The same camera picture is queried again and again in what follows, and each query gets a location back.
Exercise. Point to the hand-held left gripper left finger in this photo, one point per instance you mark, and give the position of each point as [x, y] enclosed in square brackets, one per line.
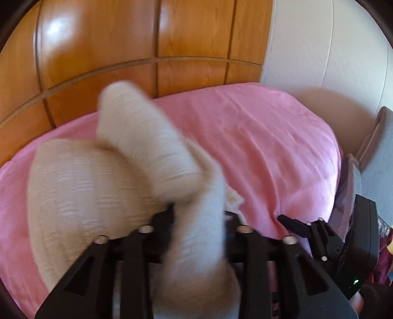
[165, 225]

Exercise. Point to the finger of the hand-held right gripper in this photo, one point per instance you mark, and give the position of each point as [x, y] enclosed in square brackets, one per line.
[294, 227]

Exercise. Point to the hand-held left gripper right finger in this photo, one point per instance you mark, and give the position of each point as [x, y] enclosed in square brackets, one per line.
[235, 225]

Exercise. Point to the cream knitted sweater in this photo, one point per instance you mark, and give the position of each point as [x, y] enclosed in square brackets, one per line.
[76, 190]

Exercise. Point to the person's right forearm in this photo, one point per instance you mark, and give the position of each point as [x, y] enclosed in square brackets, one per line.
[376, 295]

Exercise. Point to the dark red cloth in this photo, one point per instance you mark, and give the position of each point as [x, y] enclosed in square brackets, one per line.
[385, 263]

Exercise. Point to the pink bedspread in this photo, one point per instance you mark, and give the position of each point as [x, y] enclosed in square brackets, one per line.
[261, 153]

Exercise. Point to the grey upholstered chair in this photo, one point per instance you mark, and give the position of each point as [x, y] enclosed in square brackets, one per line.
[377, 159]

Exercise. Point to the wooden panelled wardrobe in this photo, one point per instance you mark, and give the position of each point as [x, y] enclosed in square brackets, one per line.
[92, 36]

